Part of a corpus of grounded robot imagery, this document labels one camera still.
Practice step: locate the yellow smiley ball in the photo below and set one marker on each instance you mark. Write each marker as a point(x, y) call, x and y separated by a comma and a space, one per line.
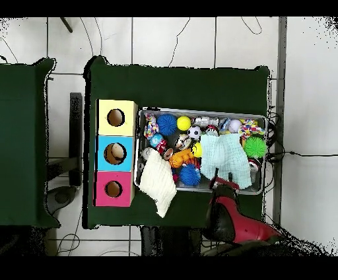
point(197, 150)

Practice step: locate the wooden box with three holes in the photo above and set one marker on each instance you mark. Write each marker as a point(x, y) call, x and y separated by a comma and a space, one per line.
point(127, 142)

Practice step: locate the orange plastic toy block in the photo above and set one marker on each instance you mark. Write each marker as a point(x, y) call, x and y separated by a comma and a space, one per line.
point(182, 158)

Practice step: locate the green spiky rubber ball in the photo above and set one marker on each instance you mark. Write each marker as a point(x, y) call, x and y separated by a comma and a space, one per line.
point(255, 148)

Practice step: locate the mint green waffle cloth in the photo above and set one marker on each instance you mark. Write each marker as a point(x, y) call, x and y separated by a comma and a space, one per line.
point(227, 156)

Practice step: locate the dark green tablecloth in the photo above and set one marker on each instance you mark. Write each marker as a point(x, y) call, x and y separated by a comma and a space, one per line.
point(179, 84)

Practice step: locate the white ball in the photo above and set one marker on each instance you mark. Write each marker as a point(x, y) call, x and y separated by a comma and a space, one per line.
point(235, 126)

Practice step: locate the small soccer ball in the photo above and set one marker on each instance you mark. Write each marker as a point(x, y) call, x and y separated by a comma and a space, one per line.
point(195, 132)

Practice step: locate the green covered side table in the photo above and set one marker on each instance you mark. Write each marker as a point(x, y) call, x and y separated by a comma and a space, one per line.
point(21, 142)

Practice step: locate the clear mesh bin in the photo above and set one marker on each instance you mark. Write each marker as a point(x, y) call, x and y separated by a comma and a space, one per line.
point(259, 182)

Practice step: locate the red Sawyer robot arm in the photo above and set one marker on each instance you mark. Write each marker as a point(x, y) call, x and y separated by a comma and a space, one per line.
point(253, 227)

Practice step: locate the cream yellow waffle cloth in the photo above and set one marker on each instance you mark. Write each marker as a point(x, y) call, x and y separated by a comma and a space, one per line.
point(158, 182)

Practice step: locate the blue spiky rubber ball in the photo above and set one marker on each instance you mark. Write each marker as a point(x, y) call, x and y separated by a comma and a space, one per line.
point(167, 124)
point(190, 175)

